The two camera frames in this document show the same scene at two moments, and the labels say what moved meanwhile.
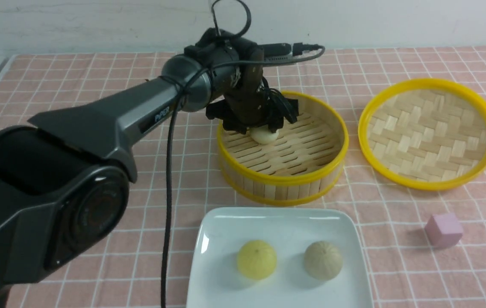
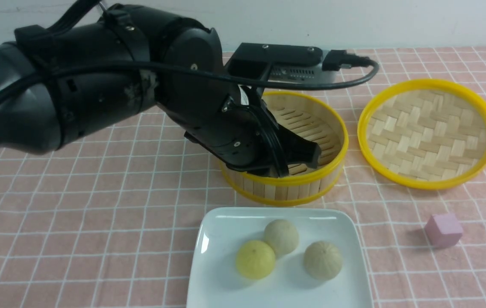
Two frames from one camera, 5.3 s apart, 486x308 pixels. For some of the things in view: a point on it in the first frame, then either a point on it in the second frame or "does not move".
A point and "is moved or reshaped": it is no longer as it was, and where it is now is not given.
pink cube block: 443,230 does not move
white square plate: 216,281 does not move
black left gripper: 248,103 → 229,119
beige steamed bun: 323,260 does not move
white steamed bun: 262,134 is moved or reshaped
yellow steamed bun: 257,259 does not move
